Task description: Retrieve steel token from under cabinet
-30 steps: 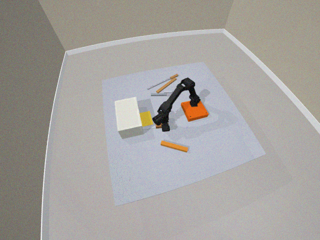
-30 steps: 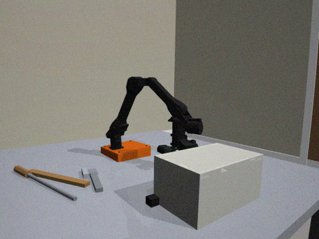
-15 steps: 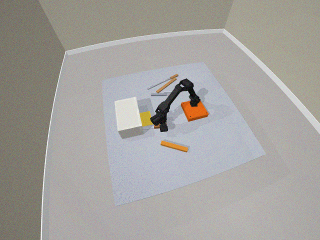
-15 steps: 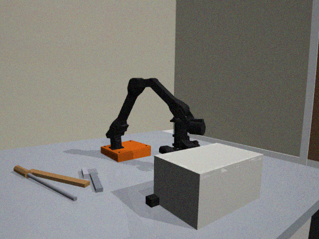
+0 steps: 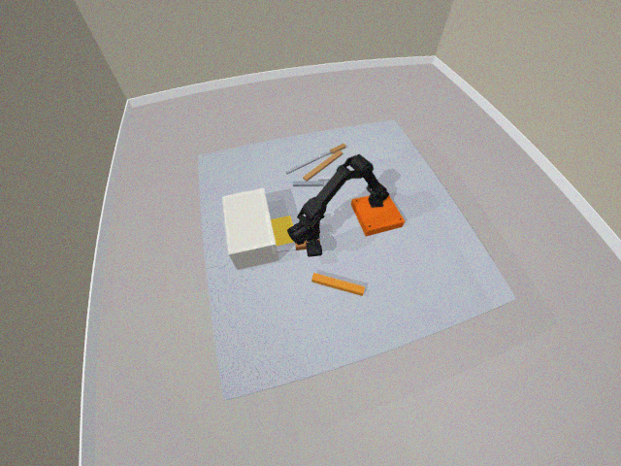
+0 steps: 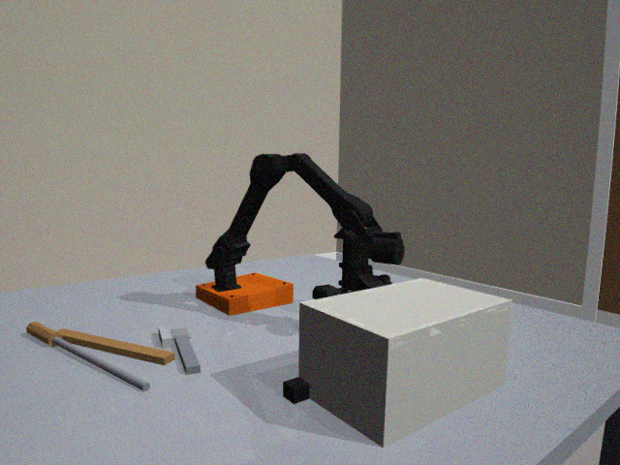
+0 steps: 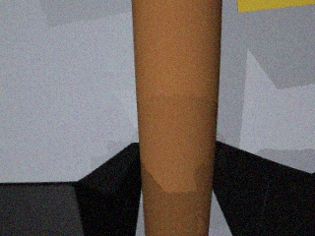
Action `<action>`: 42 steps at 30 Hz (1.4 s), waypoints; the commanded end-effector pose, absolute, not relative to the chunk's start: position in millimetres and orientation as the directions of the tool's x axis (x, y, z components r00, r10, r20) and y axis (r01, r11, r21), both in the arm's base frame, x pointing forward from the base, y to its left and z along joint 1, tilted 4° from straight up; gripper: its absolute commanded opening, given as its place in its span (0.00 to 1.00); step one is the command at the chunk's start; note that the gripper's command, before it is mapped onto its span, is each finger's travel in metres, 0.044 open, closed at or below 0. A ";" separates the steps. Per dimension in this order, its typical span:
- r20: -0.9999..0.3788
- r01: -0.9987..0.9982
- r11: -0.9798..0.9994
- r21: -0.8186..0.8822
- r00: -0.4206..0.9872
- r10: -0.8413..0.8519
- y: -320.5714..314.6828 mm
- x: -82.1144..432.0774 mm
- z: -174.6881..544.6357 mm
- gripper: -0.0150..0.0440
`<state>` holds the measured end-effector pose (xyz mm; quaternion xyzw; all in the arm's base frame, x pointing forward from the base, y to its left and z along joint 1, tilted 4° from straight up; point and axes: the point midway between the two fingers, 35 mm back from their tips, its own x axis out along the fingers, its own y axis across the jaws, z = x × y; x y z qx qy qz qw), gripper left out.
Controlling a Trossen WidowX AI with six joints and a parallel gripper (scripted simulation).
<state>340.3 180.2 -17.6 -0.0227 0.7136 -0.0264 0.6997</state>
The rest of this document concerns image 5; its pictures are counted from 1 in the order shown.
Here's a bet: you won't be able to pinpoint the wooden bar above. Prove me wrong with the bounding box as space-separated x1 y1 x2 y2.
303 150 343 181

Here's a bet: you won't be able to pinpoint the orange bar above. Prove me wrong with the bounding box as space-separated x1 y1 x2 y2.
311 273 365 296

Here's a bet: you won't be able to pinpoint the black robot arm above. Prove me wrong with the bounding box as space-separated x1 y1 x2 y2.
287 154 389 245

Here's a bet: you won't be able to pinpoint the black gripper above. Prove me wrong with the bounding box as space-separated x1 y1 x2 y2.
306 229 322 257

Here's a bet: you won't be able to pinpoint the grey metal rod with wooden handle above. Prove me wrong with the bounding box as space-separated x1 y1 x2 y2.
285 144 345 175

